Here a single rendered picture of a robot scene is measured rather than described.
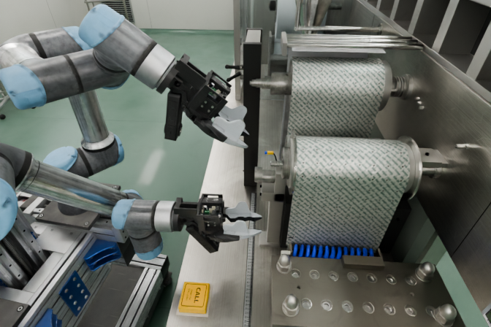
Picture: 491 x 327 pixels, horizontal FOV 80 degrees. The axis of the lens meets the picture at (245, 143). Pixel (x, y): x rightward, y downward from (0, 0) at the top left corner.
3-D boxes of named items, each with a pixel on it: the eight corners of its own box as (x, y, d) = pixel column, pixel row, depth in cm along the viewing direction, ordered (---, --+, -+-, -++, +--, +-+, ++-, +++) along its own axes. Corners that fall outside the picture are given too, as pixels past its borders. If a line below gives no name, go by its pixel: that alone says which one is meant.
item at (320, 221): (286, 243, 77) (292, 194, 66) (376, 248, 76) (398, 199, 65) (286, 245, 77) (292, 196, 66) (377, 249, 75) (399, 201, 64)
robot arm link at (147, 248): (154, 226, 89) (147, 202, 83) (169, 253, 82) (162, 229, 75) (128, 239, 86) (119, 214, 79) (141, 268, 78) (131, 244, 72)
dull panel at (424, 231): (308, 37, 263) (312, 9, 249) (313, 37, 263) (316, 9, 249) (397, 271, 84) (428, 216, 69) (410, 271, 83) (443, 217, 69)
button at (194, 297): (185, 285, 80) (184, 281, 79) (210, 287, 80) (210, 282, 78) (179, 312, 74) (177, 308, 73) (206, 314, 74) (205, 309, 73)
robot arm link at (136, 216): (127, 213, 80) (119, 191, 74) (166, 215, 79) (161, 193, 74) (115, 238, 73) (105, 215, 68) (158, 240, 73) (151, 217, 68)
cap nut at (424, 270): (412, 267, 71) (419, 256, 68) (427, 268, 70) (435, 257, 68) (419, 282, 68) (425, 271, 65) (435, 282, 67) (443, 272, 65)
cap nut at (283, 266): (275, 259, 72) (277, 248, 70) (291, 260, 72) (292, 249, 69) (276, 273, 69) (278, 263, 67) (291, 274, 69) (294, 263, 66)
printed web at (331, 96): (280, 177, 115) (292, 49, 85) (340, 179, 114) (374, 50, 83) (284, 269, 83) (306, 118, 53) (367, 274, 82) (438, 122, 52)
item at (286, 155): (281, 145, 72) (283, 148, 64) (289, 145, 72) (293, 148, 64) (280, 175, 72) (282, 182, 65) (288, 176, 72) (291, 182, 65)
